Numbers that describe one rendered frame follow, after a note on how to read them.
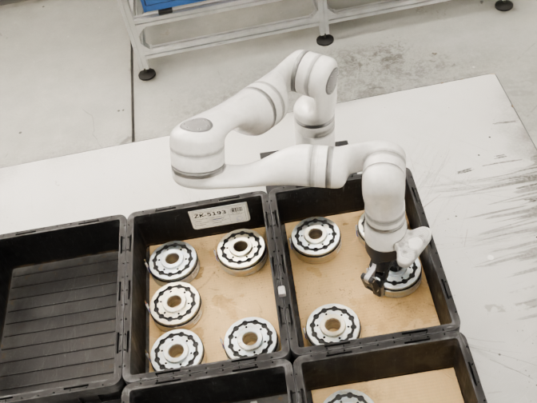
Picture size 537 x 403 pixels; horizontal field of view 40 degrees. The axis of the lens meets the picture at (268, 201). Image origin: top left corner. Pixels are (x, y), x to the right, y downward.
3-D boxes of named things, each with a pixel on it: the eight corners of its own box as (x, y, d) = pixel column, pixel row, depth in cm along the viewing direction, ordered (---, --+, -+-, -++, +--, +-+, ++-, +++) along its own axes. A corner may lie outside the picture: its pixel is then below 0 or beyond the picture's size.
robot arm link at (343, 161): (408, 134, 122) (324, 129, 123) (407, 173, 116) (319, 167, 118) (404, 164, 127) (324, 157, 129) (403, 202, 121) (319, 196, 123)
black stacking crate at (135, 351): (142, 247, 164) (128, 214, 155) (273, 225, 163) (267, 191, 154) (141, 413, 137) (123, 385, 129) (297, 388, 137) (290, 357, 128)
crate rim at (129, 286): (129, 220, 157) (127, 213, 155) (268, 196, 156) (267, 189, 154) (125, 390, 130) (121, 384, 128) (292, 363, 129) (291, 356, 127)
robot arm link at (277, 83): (235, 80, 139) (279, 94, 135) (300, 41, 159) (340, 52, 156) (231, 124, 144) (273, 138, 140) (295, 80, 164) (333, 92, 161)
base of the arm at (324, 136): (295, 153, 181) (292, 101, 168) (332, 151, 180) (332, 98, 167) (297, 181, 175) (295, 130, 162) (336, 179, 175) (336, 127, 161)
